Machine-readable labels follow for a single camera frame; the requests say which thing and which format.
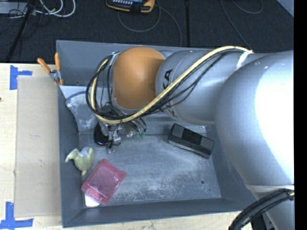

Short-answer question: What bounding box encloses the black glossy round object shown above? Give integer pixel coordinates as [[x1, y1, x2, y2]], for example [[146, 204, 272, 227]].
[[93, 123, 111, 147]]

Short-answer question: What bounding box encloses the pale green toy animal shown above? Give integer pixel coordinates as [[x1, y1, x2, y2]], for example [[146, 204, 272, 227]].
[[65, 146, 95, 177]]

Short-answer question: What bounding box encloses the pink plastic packet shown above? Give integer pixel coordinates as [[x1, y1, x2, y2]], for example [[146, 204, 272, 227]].
[[81, 158, 127, 206]]

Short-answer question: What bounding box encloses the grey metal bin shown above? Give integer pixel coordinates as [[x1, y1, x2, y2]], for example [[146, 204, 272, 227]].
[[56, 40, 258, 228]]

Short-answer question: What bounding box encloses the white small object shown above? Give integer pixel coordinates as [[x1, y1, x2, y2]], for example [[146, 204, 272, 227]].
[[84, 192, 101, 208]]

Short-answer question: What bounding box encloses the pale cardboard board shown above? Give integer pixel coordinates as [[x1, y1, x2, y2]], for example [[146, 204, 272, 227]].
[[13, 75, 62, 218]]

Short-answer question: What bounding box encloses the black and grey box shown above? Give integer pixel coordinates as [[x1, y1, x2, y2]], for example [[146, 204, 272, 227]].
[[167, 123, 215, 160]]

